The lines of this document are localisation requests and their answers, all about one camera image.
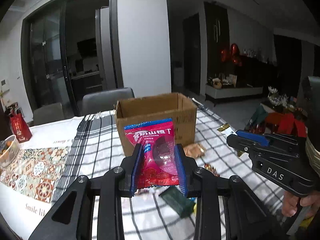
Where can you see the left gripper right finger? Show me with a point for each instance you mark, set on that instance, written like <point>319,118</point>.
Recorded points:
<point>185,167</point>

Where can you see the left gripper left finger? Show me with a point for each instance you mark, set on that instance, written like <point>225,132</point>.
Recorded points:
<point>131,171</point>

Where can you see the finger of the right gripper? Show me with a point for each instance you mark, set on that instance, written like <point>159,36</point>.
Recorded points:
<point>260,139</point>

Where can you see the dark green snack packet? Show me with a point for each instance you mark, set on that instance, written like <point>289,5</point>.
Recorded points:
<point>183,206</point>

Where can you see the red hawthorn snack packet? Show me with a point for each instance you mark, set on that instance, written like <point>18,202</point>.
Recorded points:
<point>158,140</point>

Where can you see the bowl of snacks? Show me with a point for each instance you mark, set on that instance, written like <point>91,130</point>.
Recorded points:
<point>9,150</point>

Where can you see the right hand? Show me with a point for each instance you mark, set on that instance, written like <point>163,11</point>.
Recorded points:
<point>290,204</point>

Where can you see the black white checked cloth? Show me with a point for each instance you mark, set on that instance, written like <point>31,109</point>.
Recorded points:
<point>97,148</point>

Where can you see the golden brown wrapped pastry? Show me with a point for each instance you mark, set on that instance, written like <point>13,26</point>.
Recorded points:
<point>195,150</point>

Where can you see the black gold snack packet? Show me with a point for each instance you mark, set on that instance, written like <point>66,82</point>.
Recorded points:
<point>225,128</point>

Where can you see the red bags beside table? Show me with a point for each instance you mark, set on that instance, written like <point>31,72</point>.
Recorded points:
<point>263,122</point>

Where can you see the brown cardboard box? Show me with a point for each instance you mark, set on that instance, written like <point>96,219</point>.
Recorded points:
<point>176,106</point>

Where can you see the grey dining chair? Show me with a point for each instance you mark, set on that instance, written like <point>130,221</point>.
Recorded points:
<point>49,113</point>
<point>104,100</point>

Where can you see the red heart balloons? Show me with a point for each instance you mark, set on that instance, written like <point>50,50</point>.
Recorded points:
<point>231,55</point>

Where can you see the patterned tile placemat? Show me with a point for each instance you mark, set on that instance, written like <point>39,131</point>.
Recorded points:
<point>35,172</point>

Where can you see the red gift bag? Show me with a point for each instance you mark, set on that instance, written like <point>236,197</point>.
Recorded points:
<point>20,127</point>

